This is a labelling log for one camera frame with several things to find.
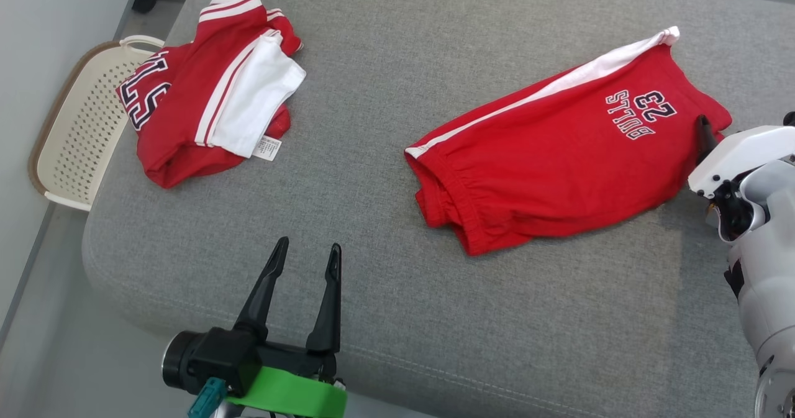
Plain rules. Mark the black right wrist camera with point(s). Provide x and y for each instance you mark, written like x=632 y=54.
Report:
x=790 y=118

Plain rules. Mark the red white basketball jersey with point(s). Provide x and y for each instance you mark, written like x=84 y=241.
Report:
x=186 y=120

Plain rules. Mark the cream perforated laundry basket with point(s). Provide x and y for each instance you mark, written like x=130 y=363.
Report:
x=81 y=145

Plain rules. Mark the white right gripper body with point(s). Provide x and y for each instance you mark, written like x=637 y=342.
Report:
x=739 y=151

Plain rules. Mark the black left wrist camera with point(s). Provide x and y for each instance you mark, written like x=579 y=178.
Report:
x=227 y=356

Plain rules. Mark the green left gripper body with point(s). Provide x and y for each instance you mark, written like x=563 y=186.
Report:
x=286 y=393

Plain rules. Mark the red basketball shorts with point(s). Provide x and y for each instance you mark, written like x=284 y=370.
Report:
x=559 y=163

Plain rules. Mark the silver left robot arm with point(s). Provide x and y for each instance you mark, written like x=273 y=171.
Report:
x=180 y=362

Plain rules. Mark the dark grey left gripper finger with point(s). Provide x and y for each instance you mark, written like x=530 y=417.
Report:
x=261 y=306
x=328 y=318

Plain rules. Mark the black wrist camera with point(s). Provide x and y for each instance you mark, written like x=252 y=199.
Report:
x=790 y=118
x=227 y=356

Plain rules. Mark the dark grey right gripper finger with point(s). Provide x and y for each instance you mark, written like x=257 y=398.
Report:
x=707 y=140

